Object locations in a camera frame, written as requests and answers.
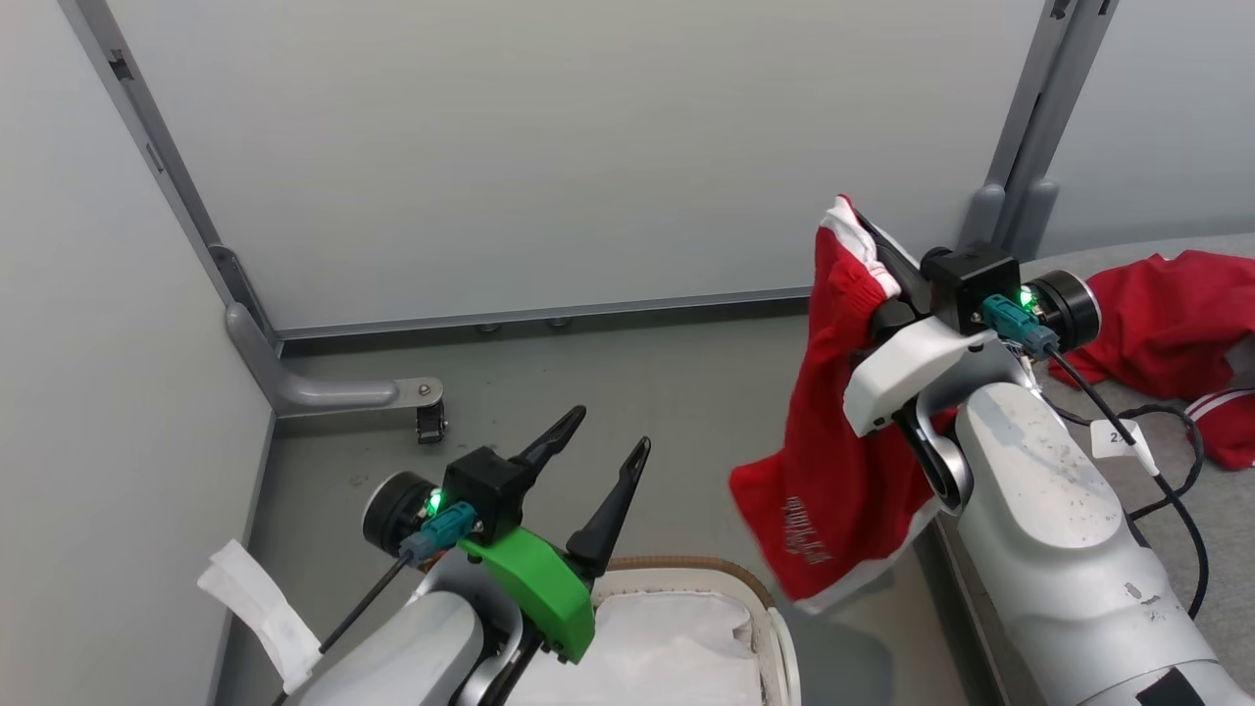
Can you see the red shorts white trim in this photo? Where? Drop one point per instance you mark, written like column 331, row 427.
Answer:
column 824, row 471

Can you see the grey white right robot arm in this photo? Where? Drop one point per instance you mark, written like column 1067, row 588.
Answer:
column 1039, row 529

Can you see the red shirt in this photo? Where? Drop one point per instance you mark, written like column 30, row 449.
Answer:
column 1167, row 324

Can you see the black right wrist camera module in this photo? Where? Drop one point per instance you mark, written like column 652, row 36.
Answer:
column 971, row 279

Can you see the grey fabric sofa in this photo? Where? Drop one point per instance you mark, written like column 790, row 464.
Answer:
column 1221, row 549

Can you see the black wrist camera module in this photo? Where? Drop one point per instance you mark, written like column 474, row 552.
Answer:
column 485, row 485
column 971, row 279

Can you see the grey double partition post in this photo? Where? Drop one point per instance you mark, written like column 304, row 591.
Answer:
column 1029, row 127

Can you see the black left wrist camera module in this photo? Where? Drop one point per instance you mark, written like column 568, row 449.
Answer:
column 485, row 485

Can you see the white laundry basket brown rim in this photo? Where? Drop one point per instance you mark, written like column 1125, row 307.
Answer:
column 779, row 647

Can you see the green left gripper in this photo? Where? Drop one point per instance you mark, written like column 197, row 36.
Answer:
column 544, row 588

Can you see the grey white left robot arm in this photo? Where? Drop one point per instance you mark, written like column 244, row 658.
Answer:
column 412, row 647

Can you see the grey partition bottom rail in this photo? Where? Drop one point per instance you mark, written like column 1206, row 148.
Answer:
column 549, row 312

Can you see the grey partition foot bracket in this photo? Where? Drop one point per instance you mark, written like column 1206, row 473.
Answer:
column 333, row 394

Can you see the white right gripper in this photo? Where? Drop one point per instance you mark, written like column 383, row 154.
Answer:
column 902, row 368

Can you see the grey partition post with slots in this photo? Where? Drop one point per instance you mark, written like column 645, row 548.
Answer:
column 167, row 167

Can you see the small black caster wheel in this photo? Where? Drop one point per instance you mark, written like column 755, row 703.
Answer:
column 430, row 424

